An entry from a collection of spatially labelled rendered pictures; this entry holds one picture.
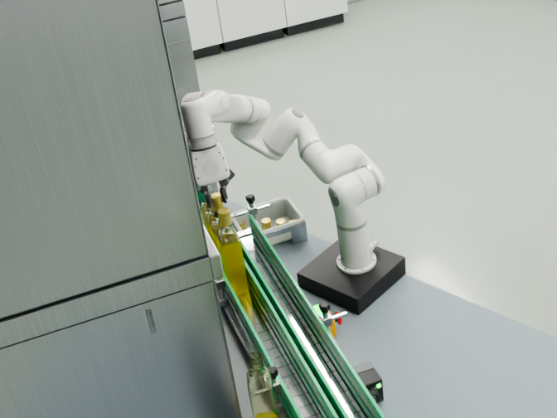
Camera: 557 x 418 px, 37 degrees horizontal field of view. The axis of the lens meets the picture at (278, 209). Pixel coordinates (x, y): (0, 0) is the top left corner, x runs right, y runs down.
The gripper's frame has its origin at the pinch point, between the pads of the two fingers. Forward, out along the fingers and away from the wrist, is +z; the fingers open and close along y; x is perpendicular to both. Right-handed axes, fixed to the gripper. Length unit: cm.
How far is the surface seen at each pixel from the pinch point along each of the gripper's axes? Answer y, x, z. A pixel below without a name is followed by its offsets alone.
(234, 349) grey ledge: -9.3, -21.1, 35.9
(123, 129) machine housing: -27, -69, -39
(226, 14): 116, 387, -15
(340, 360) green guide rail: 12, -45, 36
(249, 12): 133, 388, -12
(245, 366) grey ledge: -8.7, -28.4, 37.8
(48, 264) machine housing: -47, -62, -16
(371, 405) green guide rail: 11, -63, 39
